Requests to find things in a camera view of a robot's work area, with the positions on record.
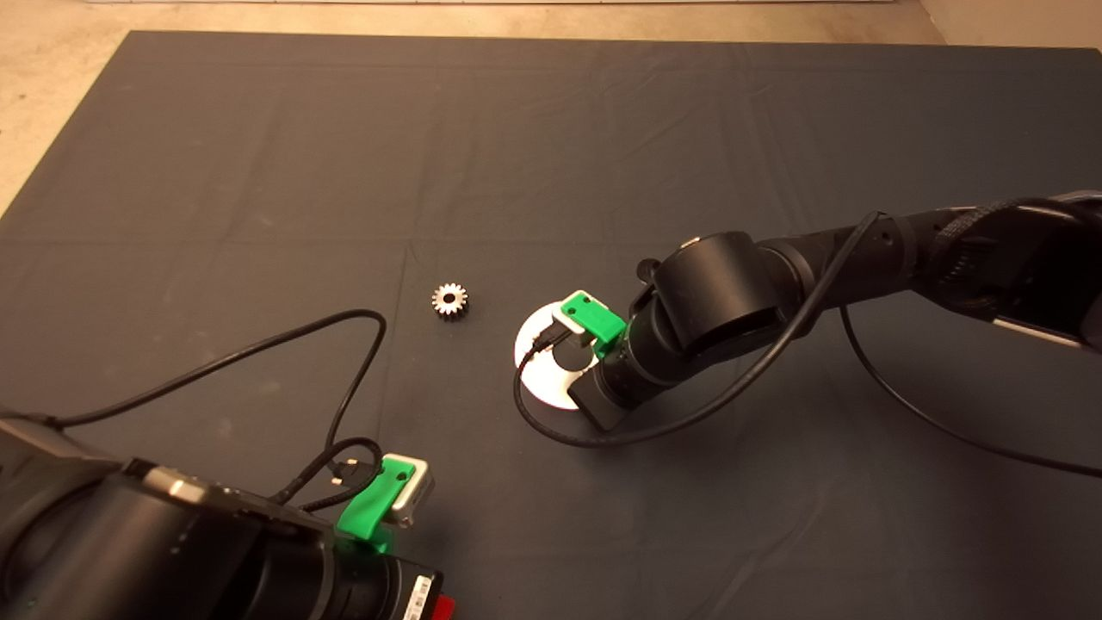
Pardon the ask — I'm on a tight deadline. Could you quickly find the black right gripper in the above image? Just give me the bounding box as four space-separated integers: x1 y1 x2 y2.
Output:
568 319 690 431

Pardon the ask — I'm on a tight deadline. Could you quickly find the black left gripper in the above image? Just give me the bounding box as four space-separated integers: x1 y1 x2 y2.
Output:
323 534 455 620

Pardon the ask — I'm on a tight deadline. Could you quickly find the round metal carrier plate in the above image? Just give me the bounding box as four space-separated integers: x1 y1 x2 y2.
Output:
514 303 595 411

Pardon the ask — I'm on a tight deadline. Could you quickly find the small steel planetary gear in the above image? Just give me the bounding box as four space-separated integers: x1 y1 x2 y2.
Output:
431 282 470 321

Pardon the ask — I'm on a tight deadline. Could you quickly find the dark grey table cloth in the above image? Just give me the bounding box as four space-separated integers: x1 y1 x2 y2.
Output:
0 32 1102 620

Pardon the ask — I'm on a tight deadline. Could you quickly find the right gripper green camera mount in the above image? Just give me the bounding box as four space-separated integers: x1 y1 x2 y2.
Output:
560 293 627 360

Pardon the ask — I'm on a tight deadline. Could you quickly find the gripper green camera mount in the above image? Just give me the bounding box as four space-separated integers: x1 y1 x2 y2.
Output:
336 459 414 552
560 293 627 360

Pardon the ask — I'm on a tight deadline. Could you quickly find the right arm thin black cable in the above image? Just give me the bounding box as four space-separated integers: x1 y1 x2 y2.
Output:
513 209 1102 479

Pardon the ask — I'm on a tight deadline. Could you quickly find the right gripper silver camera box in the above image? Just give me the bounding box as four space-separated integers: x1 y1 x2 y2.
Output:
551 291 595 350

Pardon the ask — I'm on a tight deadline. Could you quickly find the gripper silver camera box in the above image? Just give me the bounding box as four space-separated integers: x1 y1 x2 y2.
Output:
381 453 436 528
551 291 595 350

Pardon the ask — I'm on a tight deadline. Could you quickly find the left gripper silver camera box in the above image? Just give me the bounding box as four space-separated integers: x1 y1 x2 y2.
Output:
381 453 436 528

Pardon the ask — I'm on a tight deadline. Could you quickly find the left gripper green camera mount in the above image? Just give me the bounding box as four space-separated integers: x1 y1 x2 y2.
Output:
336 459 414 552

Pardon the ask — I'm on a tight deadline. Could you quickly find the left arm braided black cable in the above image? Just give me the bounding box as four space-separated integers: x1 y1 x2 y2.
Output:
271 437 384 513

